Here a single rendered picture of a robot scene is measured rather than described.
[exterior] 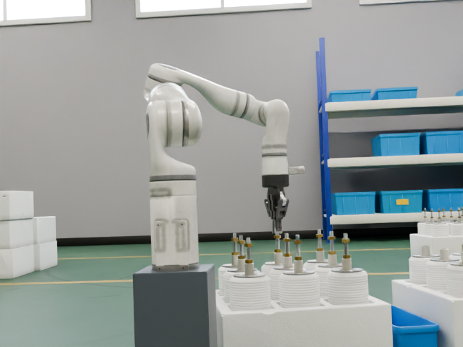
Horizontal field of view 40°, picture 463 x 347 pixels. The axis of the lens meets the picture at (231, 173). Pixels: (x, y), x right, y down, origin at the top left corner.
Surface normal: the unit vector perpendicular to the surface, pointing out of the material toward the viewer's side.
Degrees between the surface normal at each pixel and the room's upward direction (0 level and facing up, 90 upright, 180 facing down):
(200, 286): 90
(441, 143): 93
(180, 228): 90
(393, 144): 93
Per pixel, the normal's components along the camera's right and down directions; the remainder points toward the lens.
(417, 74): -0.07, -0.04
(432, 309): -0.99, 0.03
